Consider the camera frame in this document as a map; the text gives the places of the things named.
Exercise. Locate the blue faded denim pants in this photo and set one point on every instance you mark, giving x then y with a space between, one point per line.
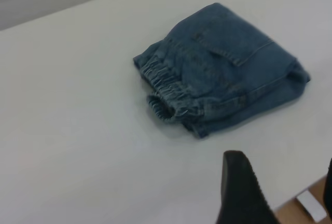
223 71

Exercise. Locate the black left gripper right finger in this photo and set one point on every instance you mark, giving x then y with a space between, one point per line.
329 187

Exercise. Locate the white flat rectangular piece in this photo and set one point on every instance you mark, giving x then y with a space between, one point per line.
311 206

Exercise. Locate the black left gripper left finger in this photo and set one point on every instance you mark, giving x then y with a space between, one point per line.
238 195

